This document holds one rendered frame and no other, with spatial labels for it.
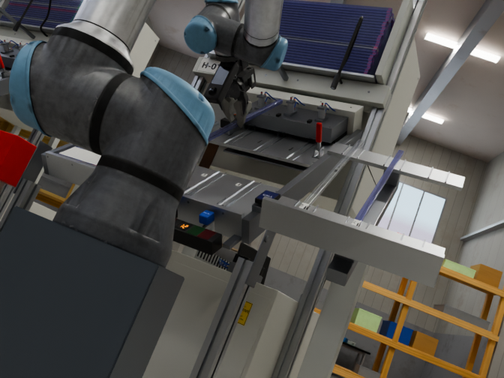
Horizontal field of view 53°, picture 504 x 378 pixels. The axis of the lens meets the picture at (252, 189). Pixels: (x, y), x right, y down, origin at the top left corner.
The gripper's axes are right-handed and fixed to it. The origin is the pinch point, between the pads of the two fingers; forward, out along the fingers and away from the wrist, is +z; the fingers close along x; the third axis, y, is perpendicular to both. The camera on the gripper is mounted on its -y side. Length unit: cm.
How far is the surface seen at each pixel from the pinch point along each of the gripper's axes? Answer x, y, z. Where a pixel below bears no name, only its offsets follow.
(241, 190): -10.1, -15.4, 8.4
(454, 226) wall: 51, 821, 770
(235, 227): -17.2, -29.1, 6.8
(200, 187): -0.3, -19.3, 7.5
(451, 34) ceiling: 95, 730, 283
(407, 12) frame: -22, 76, -4
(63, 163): 39.7, -28.7, 4.7
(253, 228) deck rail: -21.0, -27.4, 7.1
